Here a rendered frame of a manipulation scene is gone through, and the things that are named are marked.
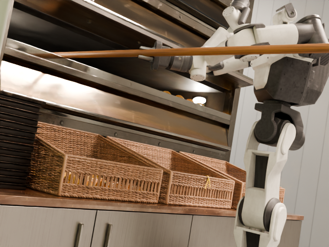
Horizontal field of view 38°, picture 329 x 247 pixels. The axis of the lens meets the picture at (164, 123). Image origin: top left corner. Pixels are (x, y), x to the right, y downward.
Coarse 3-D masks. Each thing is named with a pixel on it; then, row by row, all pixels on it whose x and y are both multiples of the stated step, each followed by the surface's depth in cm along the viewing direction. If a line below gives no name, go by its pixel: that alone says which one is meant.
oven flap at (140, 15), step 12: (96, 0) 242; (108, 0) 249; (120, 0) 257; (132, 0) 266; (120, 12) 254; (132, 12) 263; (144, 12) 272; (156, 12) 281; (144, 24) 269; (156, 24) 278; (168, 24) 288; (180, 24) 299; (168, 36) 284; (180, 36) 295; (192, 36) 306
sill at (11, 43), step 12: (12, 48) 209; (24, 48) 214; (36, 48) 218; (48, 60) 224; (60, 60) 229; (72, 60) 234; (84, 72) 240; (96, 72) 246; (120, 84) 260; (132, 84) 266; (156, 96) 282; (168, 96) 290; (204, 108) 318
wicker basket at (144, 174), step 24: (48, 144) 182; (72, 144) 232; (96, 144) 244; (48, 168) 180; (72, 168) 178; (96, 168) 186; (120, 168) 196; (144, 168) 206; (48, 192) 177; (72, 192) 178; (96, 192) 187; (120, 192) 197; (144, 192) 207
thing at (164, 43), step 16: (16, 0) 214; (32, 0) 214; (48, 0) 214; (64, 0) 213; (80, 0) 217; (64, 16) 229; (80, 16) 229; (96, 16) 229; (112, 16) 232; (96, 32) 247; (112, 32) 247; (128, 32) 247; (144, 32) 250; (208, 80) 324; (224, 80) 324; (240, 80) 324
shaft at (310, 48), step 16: (176, 48) 188; (192, 48) 182; (208, 48) 177; (224, 48) 173; (240, 48) 168; (256, 48) 164; (272, 48) 160; (288, 48) 157; (304, 48) 153; (320, 48) 150
